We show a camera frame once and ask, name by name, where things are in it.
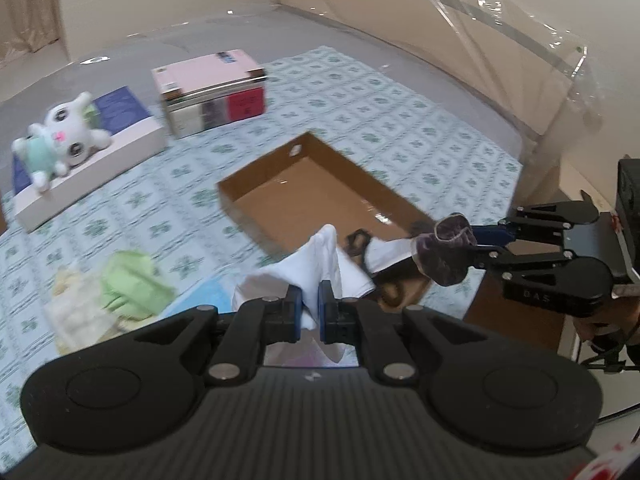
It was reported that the black cable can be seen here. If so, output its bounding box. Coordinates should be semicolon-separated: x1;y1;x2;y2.
580;350;640;376

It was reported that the dark grey sock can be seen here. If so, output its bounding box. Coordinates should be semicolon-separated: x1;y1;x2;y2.
411;213;478;287

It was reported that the white flat box blue lid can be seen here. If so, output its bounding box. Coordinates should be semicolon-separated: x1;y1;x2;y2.
10;86;168;233

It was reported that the beige curtain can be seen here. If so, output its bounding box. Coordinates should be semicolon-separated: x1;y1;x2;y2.
0;0;63;56

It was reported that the pale yellow towel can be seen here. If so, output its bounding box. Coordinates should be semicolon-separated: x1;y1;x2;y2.
44;265;126;356

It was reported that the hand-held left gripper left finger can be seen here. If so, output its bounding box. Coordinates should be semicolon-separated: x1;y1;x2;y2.
132;280;303;386

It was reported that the person's right hand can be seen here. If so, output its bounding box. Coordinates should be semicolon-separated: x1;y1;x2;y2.
574;296;640;357

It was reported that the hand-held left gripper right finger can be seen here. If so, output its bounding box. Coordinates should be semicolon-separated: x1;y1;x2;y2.
319;280;493;386

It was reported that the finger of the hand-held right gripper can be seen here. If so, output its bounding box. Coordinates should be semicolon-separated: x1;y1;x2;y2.
472;194;602;248
470;246;577;282

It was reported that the white cloth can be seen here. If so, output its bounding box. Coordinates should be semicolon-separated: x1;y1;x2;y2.
231;224;376;363

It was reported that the cardboard tray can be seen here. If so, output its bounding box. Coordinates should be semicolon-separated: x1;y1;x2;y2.
216;131;437;311

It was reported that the floral printed tablecloth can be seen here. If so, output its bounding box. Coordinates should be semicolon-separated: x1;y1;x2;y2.
0;46;523;461

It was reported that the pink topped box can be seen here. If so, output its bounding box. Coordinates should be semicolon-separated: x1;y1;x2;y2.
166;85;267;139

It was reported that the clear plastic sheet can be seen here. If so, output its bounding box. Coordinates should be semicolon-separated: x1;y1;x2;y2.
280;0;640;161

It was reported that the thin white spine book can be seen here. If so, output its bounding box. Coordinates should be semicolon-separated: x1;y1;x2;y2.
159;72;267;108

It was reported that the red white printed clothing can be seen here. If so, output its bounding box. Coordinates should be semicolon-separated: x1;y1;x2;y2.
575;440;640;480

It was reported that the green cleaning cloth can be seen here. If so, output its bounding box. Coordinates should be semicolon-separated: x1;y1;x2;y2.
99;251;177;322

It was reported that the white plush bunny striped shirt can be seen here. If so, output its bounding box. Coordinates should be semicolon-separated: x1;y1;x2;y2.
12;91;112;192

